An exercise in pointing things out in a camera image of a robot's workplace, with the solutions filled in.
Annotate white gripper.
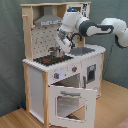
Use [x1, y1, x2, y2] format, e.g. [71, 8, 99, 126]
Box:
[55, 29, 71, 53]

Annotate small silver toy pot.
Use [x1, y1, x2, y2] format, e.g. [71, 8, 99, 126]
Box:
[48, 47, 61, 57]

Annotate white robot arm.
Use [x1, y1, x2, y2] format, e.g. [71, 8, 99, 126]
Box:
[56, 8, 128, 53]

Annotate wooden toy kitchen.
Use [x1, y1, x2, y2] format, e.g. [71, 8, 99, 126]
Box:
[22, 2, 105, 127]

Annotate black toy faucet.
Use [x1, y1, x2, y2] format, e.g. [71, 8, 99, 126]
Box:
[69, 32, 83, 50]

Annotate grey toy sink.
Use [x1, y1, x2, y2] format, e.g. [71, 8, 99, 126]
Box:
[70, 47, 94, 56]

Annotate black stovetop red burners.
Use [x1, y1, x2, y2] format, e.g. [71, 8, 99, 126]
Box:
[34, 55, 71, 66]

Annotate right grey oven knob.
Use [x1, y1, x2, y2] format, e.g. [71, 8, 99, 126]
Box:
[71, 66, 78, 73]

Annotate grey oven knob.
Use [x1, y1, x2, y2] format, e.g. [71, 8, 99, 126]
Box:
[54, 73, 59, 79]
[71, 66, 78, 73]

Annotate grey range hood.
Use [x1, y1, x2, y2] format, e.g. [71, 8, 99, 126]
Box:
[35, 6, 62, 27]

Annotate left grey oven knob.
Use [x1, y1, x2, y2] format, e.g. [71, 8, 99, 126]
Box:
[54, 73, 59, 79]

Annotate white oven door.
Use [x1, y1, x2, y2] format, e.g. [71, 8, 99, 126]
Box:
[49, 85, 97, 128]

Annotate white cabinet door grey handle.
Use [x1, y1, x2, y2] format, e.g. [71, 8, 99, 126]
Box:
[82, 54, 102, 91]

